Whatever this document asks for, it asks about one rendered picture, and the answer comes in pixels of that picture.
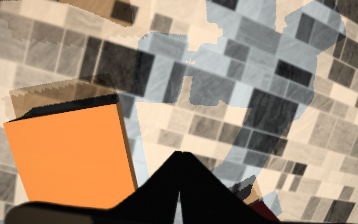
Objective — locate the red cube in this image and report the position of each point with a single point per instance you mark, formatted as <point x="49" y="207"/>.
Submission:
<point x="263" y="210"/>

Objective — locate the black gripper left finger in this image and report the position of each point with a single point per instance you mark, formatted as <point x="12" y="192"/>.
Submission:
<point x="154" y="202"/>

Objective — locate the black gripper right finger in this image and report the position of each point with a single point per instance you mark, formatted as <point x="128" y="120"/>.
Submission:
<point x="206" y="200"/>

